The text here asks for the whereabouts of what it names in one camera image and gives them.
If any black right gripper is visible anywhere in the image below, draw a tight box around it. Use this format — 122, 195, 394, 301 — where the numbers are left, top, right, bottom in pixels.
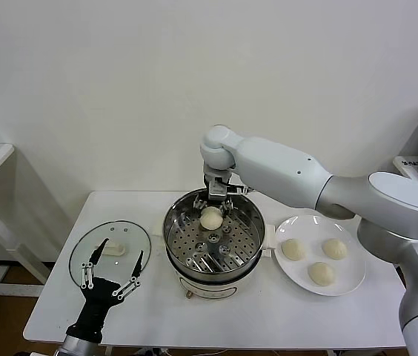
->
193, 165, 234, 216

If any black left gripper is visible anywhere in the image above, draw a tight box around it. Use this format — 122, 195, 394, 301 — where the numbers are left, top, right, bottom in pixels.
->
65, 238, 145, 341

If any white steamed baozi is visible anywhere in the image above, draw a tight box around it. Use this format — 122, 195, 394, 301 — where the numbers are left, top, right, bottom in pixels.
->
307, 261, 334, 287
199, 206, 224, 231
321, 238, 349, 260
281, 239, 308, 262

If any glass lid with white handle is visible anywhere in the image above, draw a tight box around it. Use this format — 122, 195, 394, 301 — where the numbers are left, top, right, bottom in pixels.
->
67, 220, 153, 292

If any perforated steel steamer basket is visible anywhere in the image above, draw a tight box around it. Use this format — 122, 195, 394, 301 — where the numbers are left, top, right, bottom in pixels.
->
162, 188, 266, 274

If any stainless steel steamer pot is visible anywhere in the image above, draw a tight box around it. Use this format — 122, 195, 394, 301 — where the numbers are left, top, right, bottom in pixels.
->
151, 218, 276, 301

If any white round plate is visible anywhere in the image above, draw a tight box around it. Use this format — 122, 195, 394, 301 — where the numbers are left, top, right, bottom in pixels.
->
274, 214, 366, 297

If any white side table with laptop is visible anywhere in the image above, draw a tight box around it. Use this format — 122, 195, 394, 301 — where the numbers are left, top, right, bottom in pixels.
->
392, 155, 418, 181

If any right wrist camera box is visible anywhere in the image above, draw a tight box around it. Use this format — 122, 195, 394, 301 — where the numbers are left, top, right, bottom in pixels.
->
230, 183, 255, 197

